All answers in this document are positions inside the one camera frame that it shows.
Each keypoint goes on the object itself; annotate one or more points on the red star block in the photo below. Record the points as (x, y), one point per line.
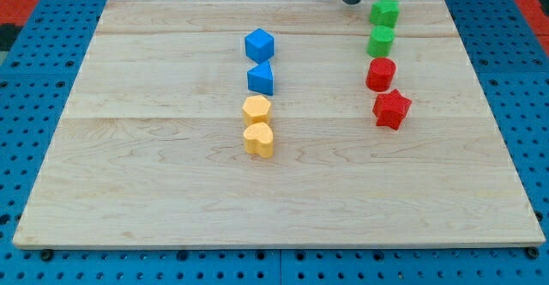
(390, 109)

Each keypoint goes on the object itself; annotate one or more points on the green star block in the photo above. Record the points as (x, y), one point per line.
(385, 13)

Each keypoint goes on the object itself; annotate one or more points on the yellow heart block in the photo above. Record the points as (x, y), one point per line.
(259, 140)

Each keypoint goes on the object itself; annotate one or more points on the yellow hexagon block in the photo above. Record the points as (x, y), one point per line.
(256, 109)

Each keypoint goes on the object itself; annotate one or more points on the blue triangle block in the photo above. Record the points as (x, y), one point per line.
(261, 79)

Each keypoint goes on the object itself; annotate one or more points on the blue cube block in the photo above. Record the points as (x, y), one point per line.
(259, 45)

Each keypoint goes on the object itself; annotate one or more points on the red cylinder block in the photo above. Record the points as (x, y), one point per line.
(380, 74)

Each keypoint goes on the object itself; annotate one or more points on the wooden board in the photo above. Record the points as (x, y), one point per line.
(149, 151)

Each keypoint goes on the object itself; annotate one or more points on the green cylinder block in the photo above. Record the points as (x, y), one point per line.
(380, 42)

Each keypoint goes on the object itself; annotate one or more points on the blue perforated base panel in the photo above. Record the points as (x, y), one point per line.
(43, 43)

